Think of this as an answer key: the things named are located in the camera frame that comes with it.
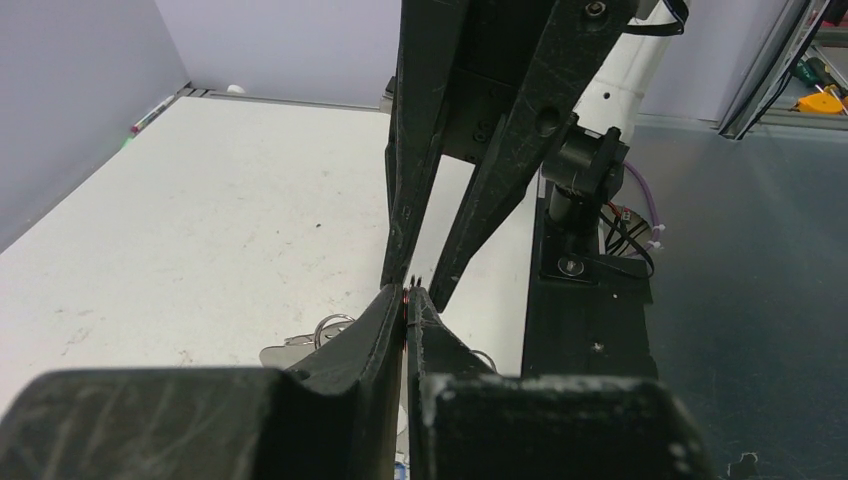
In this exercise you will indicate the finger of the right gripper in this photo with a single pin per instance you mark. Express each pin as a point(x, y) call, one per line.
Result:
point(429, 35)
point(571, 47)

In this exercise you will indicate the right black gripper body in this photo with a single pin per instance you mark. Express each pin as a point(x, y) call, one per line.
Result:
point(490, 61)

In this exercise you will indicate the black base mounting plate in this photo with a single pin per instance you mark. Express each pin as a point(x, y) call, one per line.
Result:
point(585, 315)

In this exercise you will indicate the marker pen on rail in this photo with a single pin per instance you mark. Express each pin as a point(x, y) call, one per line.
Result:
point(141, 124)

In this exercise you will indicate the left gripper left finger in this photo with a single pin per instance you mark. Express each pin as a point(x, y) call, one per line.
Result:
point(342, 406)

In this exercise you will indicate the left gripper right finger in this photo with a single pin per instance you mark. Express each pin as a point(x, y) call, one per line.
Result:
point(453, 398)

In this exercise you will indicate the vertical aluminium frame post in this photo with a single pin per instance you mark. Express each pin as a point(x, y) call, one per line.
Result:
point(768, 72)

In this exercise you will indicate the yellow tool on floor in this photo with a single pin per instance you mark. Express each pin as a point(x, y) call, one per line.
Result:
point(820, 103)

